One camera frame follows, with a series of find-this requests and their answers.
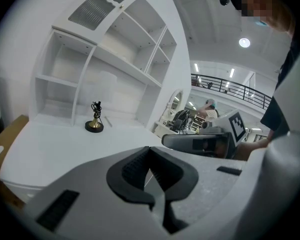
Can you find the round ceiling light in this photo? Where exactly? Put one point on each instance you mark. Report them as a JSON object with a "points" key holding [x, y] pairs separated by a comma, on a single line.
{"points": [[244, 42]]}

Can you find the white table lamp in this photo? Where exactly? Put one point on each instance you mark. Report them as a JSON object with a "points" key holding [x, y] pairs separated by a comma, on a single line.
{"points": [[93, 128]]}

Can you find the white vanity table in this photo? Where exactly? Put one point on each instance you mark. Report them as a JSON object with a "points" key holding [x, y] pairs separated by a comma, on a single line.
{"points": [[162, 129]]}

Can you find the white desk hutch shelving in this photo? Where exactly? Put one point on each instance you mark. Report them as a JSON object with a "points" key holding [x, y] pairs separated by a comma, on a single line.
{"points": [[65, 59]]}

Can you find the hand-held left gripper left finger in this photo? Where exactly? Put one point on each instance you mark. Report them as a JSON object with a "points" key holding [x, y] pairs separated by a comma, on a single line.
{"points": [[90, 184]]}

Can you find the light blue face mask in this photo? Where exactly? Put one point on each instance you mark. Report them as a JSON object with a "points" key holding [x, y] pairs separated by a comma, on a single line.
{"points": [[257, 22]]}

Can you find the person's black t-shirt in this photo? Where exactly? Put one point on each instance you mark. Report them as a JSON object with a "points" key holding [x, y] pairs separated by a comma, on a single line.
{"points": [[275, 114]]}

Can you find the black metal railing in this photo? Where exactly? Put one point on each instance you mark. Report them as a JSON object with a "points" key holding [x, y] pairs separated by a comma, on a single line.
{"points": [[240, 86]]}

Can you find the person's head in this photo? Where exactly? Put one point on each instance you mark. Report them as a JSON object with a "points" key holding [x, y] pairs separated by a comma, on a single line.
{"points": [[277, 9]]}

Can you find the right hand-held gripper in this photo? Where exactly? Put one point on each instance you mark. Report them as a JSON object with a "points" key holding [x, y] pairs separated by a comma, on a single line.
{"points": [[236, 126]]}

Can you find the person's right forearm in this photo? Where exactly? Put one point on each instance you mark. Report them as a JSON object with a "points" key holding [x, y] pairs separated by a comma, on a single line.
{"points": [[247, 149]]}

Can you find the oval white framed mirror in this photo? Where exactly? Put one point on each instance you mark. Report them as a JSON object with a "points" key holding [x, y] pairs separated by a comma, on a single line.
{"points": [[168, 109]]}

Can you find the ceiling strip light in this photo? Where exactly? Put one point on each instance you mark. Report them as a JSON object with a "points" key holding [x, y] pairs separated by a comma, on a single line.
{"points": [[232, 73], [196, 67]]}

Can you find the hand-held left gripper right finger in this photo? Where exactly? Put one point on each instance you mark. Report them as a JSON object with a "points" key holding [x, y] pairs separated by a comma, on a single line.
{"points": [[210, 184]]}

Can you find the white desk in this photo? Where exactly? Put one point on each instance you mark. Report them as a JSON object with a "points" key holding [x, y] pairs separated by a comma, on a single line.
{"points": [[65, 146]]}

